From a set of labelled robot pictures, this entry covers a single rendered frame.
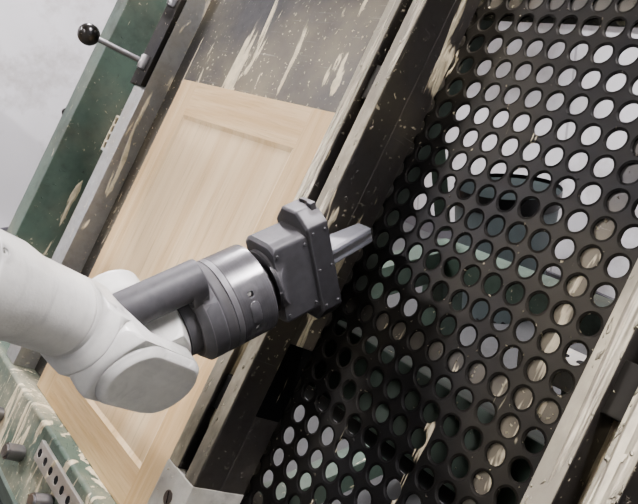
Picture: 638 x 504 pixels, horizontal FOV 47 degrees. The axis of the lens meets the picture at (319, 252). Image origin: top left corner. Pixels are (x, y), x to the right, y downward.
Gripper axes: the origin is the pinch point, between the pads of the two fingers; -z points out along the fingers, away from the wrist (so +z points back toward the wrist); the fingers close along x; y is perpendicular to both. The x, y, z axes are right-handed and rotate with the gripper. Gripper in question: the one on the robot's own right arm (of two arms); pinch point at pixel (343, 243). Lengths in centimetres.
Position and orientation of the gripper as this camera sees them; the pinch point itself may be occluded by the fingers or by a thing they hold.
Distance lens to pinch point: 74.9
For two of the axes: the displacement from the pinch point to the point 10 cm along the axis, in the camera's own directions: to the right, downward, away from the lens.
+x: -1.7, -8.8, -4.4
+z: -8.0, 3.8, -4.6
